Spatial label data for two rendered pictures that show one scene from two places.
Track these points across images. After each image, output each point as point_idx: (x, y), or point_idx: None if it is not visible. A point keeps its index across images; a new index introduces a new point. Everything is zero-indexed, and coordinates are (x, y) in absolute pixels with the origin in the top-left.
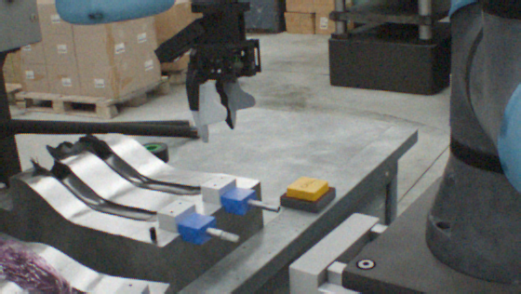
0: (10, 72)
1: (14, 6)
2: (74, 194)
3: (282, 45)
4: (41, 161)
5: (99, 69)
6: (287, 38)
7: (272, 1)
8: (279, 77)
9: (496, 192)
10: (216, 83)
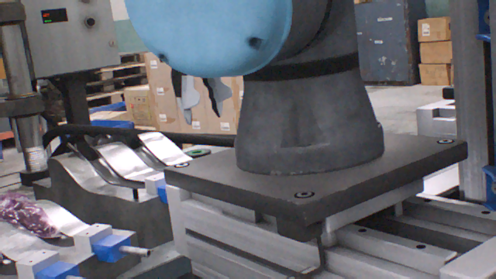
0: (147, 115)
1: (93, 32)
2: (97, 172)
3: (413, 96)
4: None
5: (225, 113)
6: (420, 90)
7: (406, 53)
8: (402, 125)
9: (255, 97)
10: (203, 77)
